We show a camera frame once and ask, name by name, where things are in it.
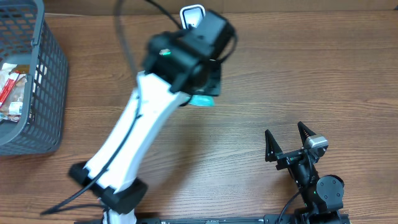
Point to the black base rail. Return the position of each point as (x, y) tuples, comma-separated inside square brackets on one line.
[(266, 219)]

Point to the brown red snack bag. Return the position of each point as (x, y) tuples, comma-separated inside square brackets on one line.
[(13, 80)]

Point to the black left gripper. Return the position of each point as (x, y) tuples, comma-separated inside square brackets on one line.
[(212, 84)]

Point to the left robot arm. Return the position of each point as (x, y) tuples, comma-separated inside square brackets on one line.
[(178, 65)]

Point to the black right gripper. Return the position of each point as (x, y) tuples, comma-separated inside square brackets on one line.
[(290, 156)]

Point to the grey plastic mesh basket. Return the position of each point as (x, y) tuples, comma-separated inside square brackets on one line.
[(26, 39)]

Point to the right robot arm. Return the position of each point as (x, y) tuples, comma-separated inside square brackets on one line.
[(319, 199)]

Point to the white barcode scanner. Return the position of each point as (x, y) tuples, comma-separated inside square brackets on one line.
[(192, 15)]

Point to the teal wet wipes pack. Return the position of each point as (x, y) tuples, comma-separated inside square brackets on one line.
[(201, 100)]

